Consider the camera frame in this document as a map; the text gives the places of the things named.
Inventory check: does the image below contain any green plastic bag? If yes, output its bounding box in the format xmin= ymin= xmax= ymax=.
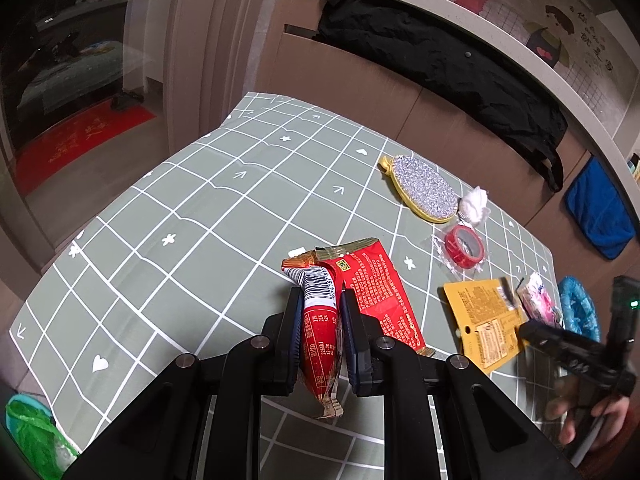
xmin=5 ymin=394 xmax=81 ymax=478

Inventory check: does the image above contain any yellow card package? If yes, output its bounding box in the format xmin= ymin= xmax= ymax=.
xmin=442 ymin=277 xmax=531 ymax=372

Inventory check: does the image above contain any white cotton wad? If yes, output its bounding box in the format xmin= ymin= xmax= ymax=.
xmin=459 ymin=186 xmax=490 ymax=226

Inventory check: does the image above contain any black cloth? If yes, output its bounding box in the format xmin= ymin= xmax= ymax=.
xmin=312 ymin=0 xmax=569 ymax=193

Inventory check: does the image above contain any red tape roll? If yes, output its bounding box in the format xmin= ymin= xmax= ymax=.
xmin=432 ymin=222 xmax=486 ymax=276

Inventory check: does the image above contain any person's right hand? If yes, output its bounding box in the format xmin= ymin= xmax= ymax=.
xmin=555 ymin=376 xmax=640 ymax=455

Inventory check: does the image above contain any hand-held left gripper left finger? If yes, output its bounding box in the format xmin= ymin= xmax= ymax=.
xmin=62 ymin=285 xmax=306 ymax=480

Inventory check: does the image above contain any person's right forearm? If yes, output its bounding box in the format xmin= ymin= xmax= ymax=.
xmin=580 ymin=425 xmax=640 ymax=480

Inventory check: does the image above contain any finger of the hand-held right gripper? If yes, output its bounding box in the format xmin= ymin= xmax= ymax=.
xmin=517 ymin=320 xmax=568 ymax=357

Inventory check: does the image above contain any cartoon couple wall sticker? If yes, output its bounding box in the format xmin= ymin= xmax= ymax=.
xmin=435 ymin=0 xmax=628 ymax=126

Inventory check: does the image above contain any red barcode snack packet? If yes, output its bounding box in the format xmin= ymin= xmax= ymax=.
xmin=281 ymin=252 xmax=346 ymax=420

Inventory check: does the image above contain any pink floral tissue pack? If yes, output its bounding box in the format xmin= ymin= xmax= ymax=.
xmin=517 ymin=272 xmax=563 ymax=328

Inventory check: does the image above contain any red snack wrapper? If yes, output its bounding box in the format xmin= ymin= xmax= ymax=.
xmin=312 ymin=237 xmax=436 ymax=358

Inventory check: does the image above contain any blue towel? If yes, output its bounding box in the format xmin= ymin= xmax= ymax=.
xmin=565 ymin=155 xmax=637 ymax=261

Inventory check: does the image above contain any green checked tablecloth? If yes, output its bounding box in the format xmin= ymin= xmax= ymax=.
xmin=10 ymin=91 xmax=571 ymax=480

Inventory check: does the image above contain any round glitter scrubber pad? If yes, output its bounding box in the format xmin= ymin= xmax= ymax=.
xmin=378 ymin=154 xmax=458 ymax=223

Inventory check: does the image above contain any red door mat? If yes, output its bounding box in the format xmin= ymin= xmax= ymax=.
xmin=14 ymin=99 xmax=157 ymax=198

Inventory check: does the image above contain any beige counter cabinet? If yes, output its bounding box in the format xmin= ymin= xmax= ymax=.
xmin=255 ymin=0 xmax=640 ymax=281

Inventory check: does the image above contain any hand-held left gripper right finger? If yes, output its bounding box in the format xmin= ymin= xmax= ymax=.
xmin=340 ymin=287 xmax=586 ymax=480

